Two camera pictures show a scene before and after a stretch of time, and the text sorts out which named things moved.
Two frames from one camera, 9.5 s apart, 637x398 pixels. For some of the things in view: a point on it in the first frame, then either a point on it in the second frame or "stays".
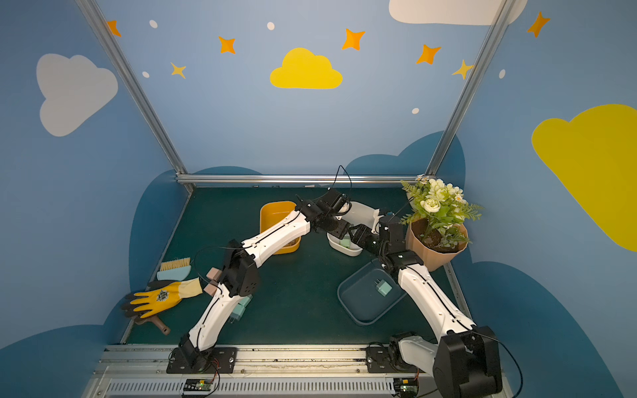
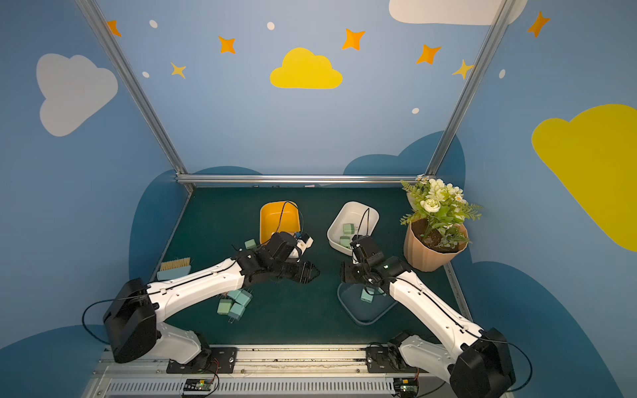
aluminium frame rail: x=186 y=179 stays
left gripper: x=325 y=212 to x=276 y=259
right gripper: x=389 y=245 to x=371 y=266
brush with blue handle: x=175 y=270 stays
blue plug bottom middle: x=236 y=313 stays
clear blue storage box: x=369 y=293 stays
